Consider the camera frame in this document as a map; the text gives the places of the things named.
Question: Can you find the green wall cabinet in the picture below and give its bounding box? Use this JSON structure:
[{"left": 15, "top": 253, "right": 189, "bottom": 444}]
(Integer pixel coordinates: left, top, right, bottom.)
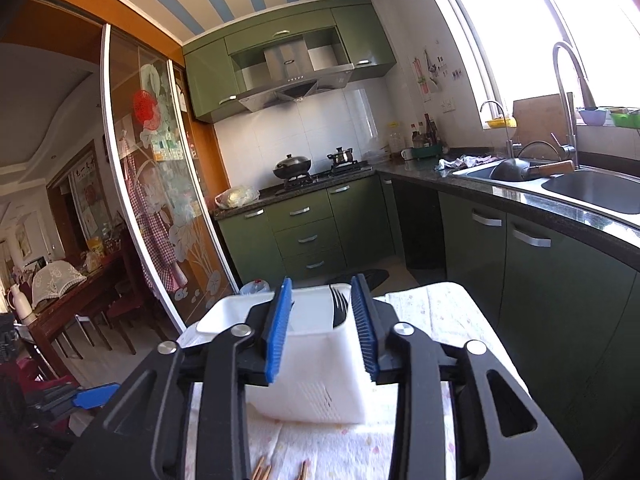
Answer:
[{"left": 182, "top": 2, "right": 398, "bottom": 123}]

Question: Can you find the dark granite countertop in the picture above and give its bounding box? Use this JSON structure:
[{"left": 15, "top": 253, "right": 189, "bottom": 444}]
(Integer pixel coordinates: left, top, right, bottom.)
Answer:
[{"left": 212, "top": 162, "right": 640, "bottom": 266}]

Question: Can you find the white floral tablecloth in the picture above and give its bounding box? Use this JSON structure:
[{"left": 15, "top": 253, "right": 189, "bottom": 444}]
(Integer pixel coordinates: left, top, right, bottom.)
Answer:
[{"left": 177, "top": 280, "right": 526, "bottom": 480}]

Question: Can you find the purple plastic bowl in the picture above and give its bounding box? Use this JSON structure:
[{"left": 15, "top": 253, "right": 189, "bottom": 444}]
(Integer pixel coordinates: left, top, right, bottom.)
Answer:
[{"left": 576, "top": 106, "right": 609, "bottom": 125}]

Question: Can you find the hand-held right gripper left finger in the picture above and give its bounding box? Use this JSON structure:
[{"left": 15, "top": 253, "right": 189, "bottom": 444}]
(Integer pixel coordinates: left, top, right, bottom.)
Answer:
[{"left": 55, "top": 277, "right": 293, "bottom": 480}]

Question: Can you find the dark wooden chair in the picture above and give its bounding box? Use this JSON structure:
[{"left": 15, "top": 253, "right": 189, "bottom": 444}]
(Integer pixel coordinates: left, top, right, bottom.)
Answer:
[{"left": 104, "top": 239, "right": 168, "bottom": 356}]

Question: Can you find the red checked apron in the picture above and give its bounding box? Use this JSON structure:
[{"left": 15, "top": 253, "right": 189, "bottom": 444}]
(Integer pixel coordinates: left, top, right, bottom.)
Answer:
[{"left": 121, "top": 152, "right": 187, "bottom": 294}]

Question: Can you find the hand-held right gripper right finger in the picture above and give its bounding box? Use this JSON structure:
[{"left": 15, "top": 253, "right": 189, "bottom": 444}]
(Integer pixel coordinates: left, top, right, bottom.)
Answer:
[{"left": 350, "top": 274, "right": 583, "bottom": 480}]

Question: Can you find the black plastic fork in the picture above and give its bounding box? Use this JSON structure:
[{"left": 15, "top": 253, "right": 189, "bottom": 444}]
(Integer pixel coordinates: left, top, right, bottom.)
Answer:
[{"left": 327, "top": 285, "right": 351, "bottom": 331}]

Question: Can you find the white thermos jug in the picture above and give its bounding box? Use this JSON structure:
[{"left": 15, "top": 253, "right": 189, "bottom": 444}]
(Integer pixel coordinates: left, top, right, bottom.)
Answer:
[{"left": 9, "top": 283, "right": 37, "bottom": 325}]

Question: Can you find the tall steel faucet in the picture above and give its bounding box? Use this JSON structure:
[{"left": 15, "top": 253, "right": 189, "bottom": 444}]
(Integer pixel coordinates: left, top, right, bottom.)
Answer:
[{"left": 550, "top": 41, "right": 597, "bottom": 171}]

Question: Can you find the black gas stove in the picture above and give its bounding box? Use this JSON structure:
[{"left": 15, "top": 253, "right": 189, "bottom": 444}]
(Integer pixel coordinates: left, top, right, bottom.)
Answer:
[{"left": 272, "top": 160, "right": 375, "bottom": 192}]

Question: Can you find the glass jar with yellow lid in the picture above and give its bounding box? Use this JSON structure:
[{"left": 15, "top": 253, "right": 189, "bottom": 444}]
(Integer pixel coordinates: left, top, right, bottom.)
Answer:
[{"left": 387, "top": 121, "right": 405, "bottom": 162}]

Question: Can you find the white lace food cover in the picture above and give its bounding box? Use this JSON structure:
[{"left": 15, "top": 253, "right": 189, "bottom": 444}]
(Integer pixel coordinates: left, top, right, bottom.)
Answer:
[{"left": 31, "top": 261, "right": 87, "bottom": 302}]

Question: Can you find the cluster of condiment bottles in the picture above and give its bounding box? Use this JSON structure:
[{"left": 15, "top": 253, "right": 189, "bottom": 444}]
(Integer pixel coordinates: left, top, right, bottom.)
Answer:
[{"left": 410, "top": 113, "right": 449, "bottom": 152}]

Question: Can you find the wooden cutting board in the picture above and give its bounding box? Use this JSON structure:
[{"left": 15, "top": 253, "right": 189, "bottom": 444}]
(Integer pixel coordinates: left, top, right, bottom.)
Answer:
[{"left": 512, "top": 94, "right": 576, "bottom": 147}]

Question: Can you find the steel range hood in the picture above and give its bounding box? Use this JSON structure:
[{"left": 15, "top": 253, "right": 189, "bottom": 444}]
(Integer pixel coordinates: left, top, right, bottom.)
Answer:
[{"left": 237, "top": 40, "right": 356, "bottom": 113}]

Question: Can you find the clear plastic bag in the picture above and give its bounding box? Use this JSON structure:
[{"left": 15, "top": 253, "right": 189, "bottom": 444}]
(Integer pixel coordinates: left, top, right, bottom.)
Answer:
[{"left": 215, "top": 186, "right": 261, "bottom": 209}]

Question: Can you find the bundle of wooden chopsticks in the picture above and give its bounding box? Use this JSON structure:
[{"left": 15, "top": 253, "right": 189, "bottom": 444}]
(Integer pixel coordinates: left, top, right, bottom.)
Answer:
[{"left": 252, "top": 455, "right": 310, "bottom": 480}]

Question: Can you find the steel double sink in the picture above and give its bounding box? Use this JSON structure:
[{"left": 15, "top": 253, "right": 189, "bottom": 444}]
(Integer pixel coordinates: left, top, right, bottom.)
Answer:
[{"left": 452, "top": 159, "right": 640, "bottom": 217}]

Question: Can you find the black pan with wooden handle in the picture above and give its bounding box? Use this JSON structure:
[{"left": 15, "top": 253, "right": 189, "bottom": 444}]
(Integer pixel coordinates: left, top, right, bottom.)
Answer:
[{"left": 489, "top": 157, "right": 575, "bottom": 182}]

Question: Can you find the green plastic basket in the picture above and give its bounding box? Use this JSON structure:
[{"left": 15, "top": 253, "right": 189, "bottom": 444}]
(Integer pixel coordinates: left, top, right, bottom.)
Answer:
[{"left": 607, "top": 107, "right": 640, "bottom": 129}]

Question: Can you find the green sink base cabinet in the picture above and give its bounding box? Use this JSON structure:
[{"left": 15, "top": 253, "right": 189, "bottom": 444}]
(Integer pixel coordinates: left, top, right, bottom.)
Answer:
[{"left": 380, "top": 174, "right": 640, "bottom": 466}]

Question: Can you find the etched glass sliding door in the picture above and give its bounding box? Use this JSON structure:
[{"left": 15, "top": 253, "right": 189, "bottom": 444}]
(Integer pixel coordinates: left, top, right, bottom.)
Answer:
[{"left": 100, "top": 23, "right": 241, "bottom": 335}]

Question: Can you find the hanging wall scroll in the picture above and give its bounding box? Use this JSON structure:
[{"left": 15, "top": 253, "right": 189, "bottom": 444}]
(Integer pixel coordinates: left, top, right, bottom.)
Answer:
[{"left": 67, "top": 152, "right": 102, "bottom": 242}]

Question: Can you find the green drawer base cabinet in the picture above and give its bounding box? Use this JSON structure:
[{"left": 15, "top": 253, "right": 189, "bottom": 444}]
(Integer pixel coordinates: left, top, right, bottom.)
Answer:
[{"left": 215, "top": 175, "right": 403, "bottom": 288}]

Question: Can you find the large kitchen window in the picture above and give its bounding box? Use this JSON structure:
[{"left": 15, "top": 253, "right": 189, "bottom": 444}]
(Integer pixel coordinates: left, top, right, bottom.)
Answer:
[{"left": 425, "top": 0, "right": 640, "bottom": 113}]

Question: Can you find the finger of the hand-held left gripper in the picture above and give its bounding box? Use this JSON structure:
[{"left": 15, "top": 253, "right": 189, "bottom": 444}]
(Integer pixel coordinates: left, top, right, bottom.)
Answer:
[{"left": 71, "top": 382, "right": 122, "bottom": 409}]

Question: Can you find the crumpled dish rag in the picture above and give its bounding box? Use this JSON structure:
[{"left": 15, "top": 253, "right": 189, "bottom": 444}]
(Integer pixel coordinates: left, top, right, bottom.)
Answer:
[{"left": 437, "top": 154, "right": 501, "bottom": 172}]

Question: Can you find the white plastic utensil holder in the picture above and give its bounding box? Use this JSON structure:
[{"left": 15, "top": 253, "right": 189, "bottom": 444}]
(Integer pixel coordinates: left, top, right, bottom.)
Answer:
[{"left": 196, "top": 284, "right": 373, "bottom": 423}]

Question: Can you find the white metal stool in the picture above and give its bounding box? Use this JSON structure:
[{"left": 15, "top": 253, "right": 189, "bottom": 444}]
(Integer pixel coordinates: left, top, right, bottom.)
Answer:
[{"left": 54, "top": 310, "right": 114, "bottom": 361}]

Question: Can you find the small steel faucet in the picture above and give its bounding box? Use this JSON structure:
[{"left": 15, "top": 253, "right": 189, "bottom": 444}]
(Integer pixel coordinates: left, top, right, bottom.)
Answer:
[{"left": 480, "top": 101, "right": 517, "bottom": 158}]

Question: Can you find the black wok with lid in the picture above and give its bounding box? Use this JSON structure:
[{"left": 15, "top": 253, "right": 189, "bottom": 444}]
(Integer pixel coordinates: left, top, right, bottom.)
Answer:
[{"left": 272, "top": 154, "right": 313, "bottom": 181}]

